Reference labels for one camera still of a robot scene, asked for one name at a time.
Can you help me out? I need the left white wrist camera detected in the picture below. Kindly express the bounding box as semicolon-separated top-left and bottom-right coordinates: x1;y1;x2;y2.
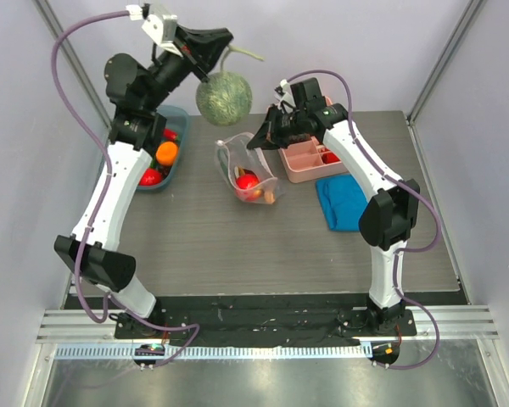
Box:
126;3;182;57

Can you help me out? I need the blue plastic fruit basket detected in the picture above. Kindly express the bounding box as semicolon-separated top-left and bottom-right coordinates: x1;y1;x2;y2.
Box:
105;104;191;194

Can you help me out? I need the orange tangerine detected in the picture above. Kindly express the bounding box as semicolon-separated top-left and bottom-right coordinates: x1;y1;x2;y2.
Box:
155;142;180;166

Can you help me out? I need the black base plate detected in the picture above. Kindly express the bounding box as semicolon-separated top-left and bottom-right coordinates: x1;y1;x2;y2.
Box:
63;292;417;340

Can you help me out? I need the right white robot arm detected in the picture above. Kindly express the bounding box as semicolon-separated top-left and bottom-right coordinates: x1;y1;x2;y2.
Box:
247;78;420;335

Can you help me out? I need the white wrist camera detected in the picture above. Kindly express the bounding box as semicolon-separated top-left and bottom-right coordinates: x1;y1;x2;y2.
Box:
274;79;295;113
126;3;182;57

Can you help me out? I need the white slotted cable duct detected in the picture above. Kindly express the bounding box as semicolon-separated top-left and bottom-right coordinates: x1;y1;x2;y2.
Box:
54;342;372;361

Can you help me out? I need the pink compartment tray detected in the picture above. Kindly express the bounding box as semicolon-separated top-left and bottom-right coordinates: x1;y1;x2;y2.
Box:
277;95;351;184

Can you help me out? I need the green netted melon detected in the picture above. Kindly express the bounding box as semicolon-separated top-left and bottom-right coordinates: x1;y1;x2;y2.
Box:
194;44;266;127

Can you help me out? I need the blue folded cloth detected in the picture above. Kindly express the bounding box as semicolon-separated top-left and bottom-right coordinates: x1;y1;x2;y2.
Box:
315;175;367;232

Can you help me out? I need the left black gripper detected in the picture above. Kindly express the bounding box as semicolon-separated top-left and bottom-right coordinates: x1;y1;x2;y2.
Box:
143;25;232;112

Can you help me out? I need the red item in tray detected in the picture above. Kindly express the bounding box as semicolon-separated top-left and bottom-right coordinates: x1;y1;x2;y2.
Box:
322;152;340;164

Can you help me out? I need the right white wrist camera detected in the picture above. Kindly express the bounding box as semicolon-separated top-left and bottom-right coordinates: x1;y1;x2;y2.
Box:
274;79;295;113

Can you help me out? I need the red chili pepper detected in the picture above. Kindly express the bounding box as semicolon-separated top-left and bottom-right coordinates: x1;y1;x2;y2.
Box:
163;129;180;142

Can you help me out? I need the clear zip top bag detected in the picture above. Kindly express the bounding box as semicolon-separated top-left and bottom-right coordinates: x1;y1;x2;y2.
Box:
215;132;284;204

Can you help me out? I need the green scallion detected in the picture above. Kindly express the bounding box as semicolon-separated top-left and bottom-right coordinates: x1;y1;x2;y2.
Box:
216;148;232;182

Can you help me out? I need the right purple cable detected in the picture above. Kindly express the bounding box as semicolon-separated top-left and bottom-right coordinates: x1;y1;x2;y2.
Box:
283;69;443;371

